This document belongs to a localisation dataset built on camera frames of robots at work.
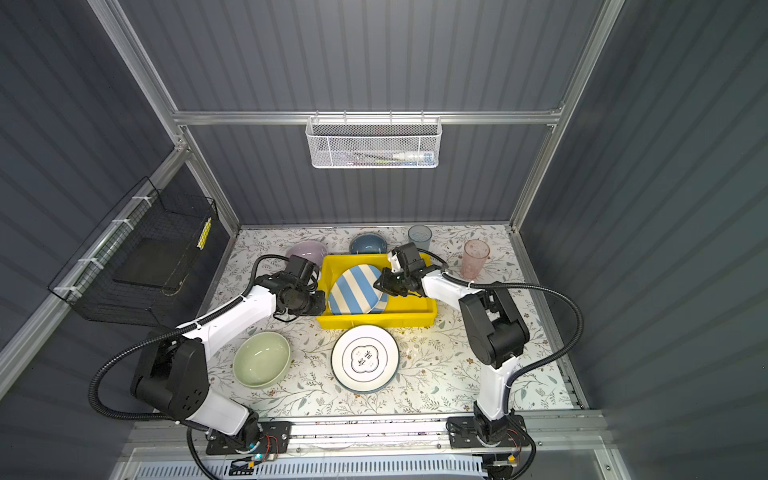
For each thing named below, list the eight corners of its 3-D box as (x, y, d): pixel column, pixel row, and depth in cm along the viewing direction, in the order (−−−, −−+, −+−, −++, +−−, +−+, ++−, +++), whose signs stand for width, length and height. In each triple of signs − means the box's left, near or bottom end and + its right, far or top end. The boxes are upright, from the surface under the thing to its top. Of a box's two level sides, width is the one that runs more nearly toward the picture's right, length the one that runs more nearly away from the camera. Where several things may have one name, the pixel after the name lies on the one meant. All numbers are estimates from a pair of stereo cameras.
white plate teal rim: (329, 392, 82) (327, 389, 80) (337, 330, 94) (335, 325, 92) (399, 392, 82) (400, 388, 80) (398, 330, 94) (398, 325, 91)
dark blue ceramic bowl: (351, 260, 112) (349, 250, 108) (353, 242, 118) (351, 232, 114) (387, 260, 112) (387, 250, 108) (387, 242, 118) (387, 232, 114)
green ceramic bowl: (233, 392, 83) (222, 385, 78) (249, 341, 92) (241, 332, 87) (289, 392, 83) (282, 385, 78) (299, 341, 92) (293, 332, 87)
